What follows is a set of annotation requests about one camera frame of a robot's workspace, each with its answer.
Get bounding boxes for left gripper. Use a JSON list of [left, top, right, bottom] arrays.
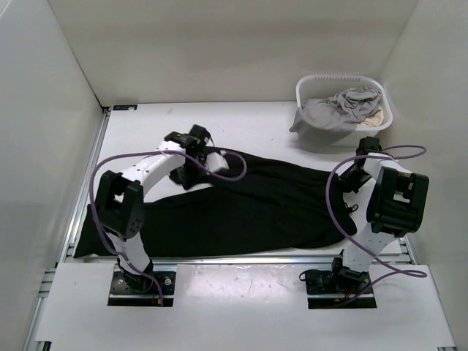
[[175, 153, 212, 191]]

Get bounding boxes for black trousers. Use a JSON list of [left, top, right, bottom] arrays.
[[74, 150, 357, 257]]

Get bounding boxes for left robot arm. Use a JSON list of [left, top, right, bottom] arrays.
[[94, 124, 211, 293]]

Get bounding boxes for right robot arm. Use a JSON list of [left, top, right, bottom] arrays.
[[325, 137, 429, 293]]

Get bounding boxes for beige garment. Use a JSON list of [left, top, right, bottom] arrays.
[[358, 105, 385, 127]]

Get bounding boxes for grey garment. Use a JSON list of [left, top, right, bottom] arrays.
[[290, 87, 382, 151]]

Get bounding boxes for black label sticker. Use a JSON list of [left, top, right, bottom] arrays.
[[113, 105, 137, 111]]

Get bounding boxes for white laundry basket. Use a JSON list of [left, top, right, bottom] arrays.
[[290, 75, 393, 151]]

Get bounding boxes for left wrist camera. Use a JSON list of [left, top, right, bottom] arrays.
[[205, 152, 230, 173]]

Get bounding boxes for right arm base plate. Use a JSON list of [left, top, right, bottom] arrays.
[[298, 269, 377, 310]]

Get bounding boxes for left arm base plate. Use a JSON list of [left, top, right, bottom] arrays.
[[107, 271, 176, 307]]

